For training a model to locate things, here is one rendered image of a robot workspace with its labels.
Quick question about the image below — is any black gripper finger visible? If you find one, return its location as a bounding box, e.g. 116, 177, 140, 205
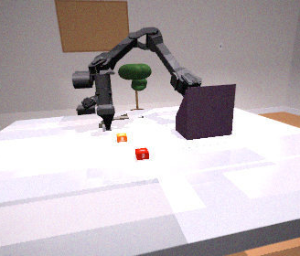
98, 114, 114, 131

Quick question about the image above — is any red block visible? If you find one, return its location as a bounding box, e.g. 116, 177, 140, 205
135, 148, 149, 160

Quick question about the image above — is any orange block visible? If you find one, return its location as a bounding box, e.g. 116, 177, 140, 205
116, 133, 127, 143

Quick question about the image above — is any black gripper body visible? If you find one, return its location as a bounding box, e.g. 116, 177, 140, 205
96, 87, 115, 115

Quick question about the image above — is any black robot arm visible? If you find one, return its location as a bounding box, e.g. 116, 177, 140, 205
72, 27, 202, 110

